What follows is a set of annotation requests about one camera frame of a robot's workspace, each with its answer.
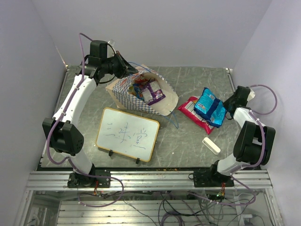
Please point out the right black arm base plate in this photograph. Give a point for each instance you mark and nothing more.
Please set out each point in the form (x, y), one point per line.
(205, 177)

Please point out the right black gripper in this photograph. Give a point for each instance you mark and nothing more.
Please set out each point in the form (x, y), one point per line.
(225, 102)

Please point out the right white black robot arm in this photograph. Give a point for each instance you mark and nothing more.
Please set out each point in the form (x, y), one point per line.
(254, 143)

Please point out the white whiteboard eraser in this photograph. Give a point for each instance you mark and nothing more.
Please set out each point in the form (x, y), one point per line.
(211, 145)

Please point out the blue checkered paper bag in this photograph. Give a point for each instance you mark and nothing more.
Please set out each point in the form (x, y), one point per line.
(119, 91)

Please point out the teal snack packet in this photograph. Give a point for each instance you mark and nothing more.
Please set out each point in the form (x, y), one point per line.
(210, 108)

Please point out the aluminium extrusion rail frame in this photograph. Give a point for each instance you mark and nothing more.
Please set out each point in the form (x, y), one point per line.
(145, 181)

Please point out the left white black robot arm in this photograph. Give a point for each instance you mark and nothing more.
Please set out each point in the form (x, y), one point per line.
(64, 141)

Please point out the colourful small snack packet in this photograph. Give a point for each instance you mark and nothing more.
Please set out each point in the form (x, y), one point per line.
(136, 88)

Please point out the pink snack packet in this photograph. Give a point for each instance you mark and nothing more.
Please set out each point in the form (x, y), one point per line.
(187, 109)

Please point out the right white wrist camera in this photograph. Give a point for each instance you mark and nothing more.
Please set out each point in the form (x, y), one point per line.
(251, 95)

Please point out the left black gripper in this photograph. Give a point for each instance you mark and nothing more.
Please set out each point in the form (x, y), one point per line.
(125, 68)

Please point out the purple snack packet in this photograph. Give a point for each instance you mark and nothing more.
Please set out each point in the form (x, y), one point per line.
(152, 93)

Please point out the small whiteboard with yellow frame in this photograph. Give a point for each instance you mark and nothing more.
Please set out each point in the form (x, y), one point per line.
(127, 134)

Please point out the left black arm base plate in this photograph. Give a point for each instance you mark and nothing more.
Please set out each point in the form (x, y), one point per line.
(77, 180)

